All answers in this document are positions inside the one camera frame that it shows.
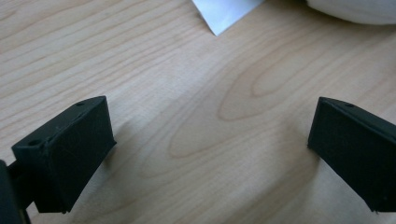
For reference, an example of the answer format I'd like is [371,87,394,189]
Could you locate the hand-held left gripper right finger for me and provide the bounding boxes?
[307,96,396,214]

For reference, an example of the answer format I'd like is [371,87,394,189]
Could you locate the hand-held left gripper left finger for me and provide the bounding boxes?
[11,95,118,215]

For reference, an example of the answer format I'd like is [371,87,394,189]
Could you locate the panda plush toy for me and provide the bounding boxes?
[305,0,396,26]

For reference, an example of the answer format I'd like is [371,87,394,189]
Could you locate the clear plastic zipper bag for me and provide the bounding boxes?
[191,0,266,37]

